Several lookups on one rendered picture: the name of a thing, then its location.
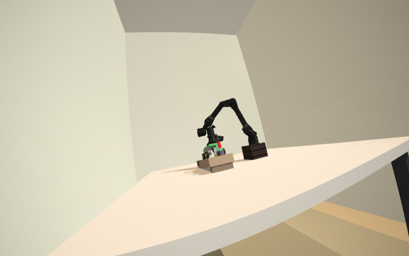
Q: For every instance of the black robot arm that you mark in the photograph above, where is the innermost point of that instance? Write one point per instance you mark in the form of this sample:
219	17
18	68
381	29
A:
252	135

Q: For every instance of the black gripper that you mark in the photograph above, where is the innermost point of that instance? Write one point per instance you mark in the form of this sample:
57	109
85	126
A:
212	139

